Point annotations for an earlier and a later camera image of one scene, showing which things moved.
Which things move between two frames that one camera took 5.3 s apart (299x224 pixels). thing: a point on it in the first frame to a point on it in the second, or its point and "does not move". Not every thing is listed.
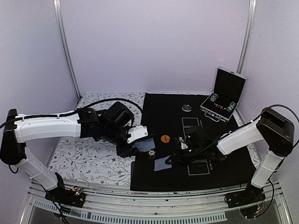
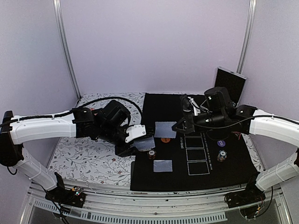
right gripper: [178, 159] to [189, 119]
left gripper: [127, 151] does not move
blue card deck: [144, 144] does not move
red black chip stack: [152, 154] does not move
